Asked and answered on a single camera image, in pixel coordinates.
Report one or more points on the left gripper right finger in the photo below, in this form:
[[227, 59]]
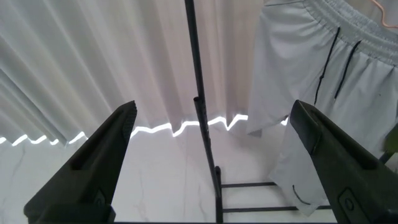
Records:
[[351, 174]]

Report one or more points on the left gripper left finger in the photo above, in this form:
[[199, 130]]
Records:
[[90, 174]]

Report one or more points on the green garment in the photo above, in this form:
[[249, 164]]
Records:
[[392, 140]]

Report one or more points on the pale grey shorts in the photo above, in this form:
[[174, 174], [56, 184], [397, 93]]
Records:
[[286, 62]]

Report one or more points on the pink clothes hanger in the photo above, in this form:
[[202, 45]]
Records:
[[384, 18]]

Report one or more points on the black clothes rack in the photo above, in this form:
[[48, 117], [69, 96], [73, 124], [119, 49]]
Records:
[[199, 77]]

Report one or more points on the white curtain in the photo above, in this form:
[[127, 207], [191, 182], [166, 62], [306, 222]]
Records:
[[93, 62]]

